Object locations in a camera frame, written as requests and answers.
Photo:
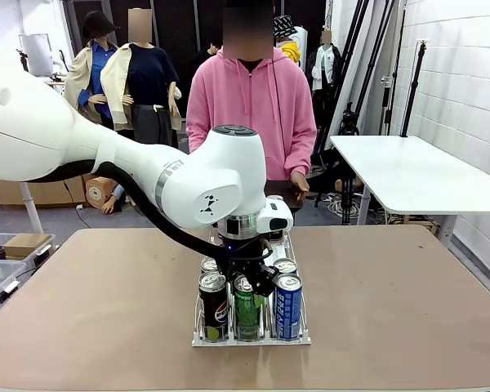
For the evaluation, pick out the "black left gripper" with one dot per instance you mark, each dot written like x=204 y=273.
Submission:
x=241 y=263

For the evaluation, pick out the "green Chilsung cider can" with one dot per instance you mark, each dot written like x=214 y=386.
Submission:
x=247 y=320

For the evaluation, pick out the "dark brown serving tray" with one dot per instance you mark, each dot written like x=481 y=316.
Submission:
x=279 y=190

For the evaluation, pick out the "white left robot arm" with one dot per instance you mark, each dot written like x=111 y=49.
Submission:
x=212 y=175

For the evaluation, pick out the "pink-sleeved left forearm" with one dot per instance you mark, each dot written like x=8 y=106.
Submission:
x=302 y=155

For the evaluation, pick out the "person in pink hoodie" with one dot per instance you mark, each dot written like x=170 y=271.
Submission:
x=269 y=102

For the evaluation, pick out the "person's left hand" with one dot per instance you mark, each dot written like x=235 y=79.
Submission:
x=302 y=185

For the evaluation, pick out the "blue Pocari Sweat can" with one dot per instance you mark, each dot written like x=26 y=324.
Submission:
x=286 y=265
x=288 y=314

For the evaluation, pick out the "white can dispenser rack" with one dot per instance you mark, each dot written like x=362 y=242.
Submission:
x=212 y=344

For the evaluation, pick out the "mannequin in light blue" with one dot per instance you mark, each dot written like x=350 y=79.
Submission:
x=116 y=194

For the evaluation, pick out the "large white folding table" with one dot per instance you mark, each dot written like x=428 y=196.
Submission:
x=416 y=171

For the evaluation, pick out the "clear bin holding box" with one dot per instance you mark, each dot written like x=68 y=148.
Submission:
x=45 y=252

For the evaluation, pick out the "brown cardboard box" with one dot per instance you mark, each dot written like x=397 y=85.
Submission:
x=45 y=192

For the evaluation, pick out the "small flat cardboard box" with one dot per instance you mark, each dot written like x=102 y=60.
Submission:
x=26 y=243

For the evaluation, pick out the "white table with white leg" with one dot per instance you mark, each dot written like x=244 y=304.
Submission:
x=32 y=208

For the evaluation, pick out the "figure in white jacket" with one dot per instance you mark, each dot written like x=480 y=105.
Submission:
x=326 y=65

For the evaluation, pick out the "mannequin navy top cream jacket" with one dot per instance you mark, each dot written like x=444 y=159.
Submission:
x=147 y=73

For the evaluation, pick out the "mannequin yellow hoodie bucket hat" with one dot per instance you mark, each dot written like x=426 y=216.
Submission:
x=292 y=51

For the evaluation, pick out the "black leaning stand poles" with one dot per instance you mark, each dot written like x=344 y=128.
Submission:
x=363 y=61

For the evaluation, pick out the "clear plastic storage bin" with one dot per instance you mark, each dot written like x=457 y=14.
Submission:
x=0 y=281

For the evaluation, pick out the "black light stand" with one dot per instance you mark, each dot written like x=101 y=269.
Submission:
x=412 y=90

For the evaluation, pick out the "mannequin black hat blue shirt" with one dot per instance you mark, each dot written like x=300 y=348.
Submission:
x=94 y=61

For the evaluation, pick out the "white board panel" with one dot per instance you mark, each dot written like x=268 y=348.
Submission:
x=36 y=53

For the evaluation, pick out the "thin black tripod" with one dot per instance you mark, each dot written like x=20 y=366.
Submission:
x=23 y=59

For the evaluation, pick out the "black tripod with camera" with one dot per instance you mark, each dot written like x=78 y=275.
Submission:
x=349 y=120

